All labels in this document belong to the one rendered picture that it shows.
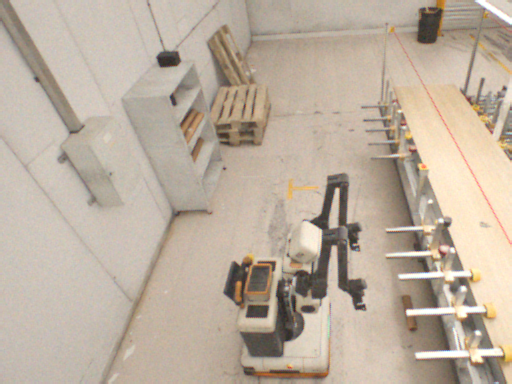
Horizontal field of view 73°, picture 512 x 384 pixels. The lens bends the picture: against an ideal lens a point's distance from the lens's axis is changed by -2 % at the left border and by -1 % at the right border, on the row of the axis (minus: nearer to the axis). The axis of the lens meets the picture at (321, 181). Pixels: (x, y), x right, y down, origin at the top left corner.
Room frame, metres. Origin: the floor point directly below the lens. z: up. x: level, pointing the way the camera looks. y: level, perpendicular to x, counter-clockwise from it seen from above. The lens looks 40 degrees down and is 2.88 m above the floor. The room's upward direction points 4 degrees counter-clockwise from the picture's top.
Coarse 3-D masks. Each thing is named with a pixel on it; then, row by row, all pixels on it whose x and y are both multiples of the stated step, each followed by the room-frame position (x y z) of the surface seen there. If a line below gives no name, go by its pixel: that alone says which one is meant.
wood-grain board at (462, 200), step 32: (416, 96) 3.82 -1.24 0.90; (448, 96) 3.76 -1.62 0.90; (416, 128) 3.09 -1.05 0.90; (480, 128) 3.01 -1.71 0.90; (448, 160) 2.50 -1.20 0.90; (480, 160) 2.47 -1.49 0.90; (448, 192) 2.07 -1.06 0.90; (480, 192) 2.04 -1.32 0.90; (480, 256) 1.40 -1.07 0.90; (480, 288) 1.16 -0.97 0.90
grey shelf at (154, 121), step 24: (168, 72) 3.49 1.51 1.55; (192, 72) 3.82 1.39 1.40; (144, 96) 2.95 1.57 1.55; (168, 96) 2.94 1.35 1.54; (192, 96) 3.51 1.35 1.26; (144, 120) 2.94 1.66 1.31; (168, 120) 2.93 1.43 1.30; (144, 144) 2.94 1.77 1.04; (168, 144) 2.93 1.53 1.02; (192, 144) 3.10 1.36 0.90; (216, 144) 3.82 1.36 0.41; (168, 168) 2.94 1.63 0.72; (192, 168) 2.93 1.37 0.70; (216, 168) 3.65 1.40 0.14; (168, 192) 3.00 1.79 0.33; (192, 192) 2.93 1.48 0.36
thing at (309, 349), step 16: (304, 320) 1.35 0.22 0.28; (320, 320) 1.35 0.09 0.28; (304, 336) 1.23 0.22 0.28; (320, 336) 1.22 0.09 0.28; (288, 352) 1.11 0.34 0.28; (304, 352) 1.10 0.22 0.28; (320, 352) 1.10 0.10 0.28; (256, 368) 1.04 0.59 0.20; (272, 368) 1.03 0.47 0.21; (288, 368) 1.01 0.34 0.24; (304, 368) 1.01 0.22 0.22; (320, 368) 1.00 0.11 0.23
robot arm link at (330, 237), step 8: (328, 232) 1.10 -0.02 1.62; (336, 232) 1.09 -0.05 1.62; (344, 232) 1.09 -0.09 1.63; (328, 240) 1.05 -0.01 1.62; (336, 240) 1.05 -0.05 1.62; (344, 240) 1.05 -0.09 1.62; (328, 248) 1.06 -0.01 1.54; (320, 256) 1.07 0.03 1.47; (328, 256) 1.06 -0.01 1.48; (320, 264) 1.07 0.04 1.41; (328, 264) 1.06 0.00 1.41; (320, 272) 1.07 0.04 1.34; (320, 280) 1.05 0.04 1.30; (320, 288) 1.04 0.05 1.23
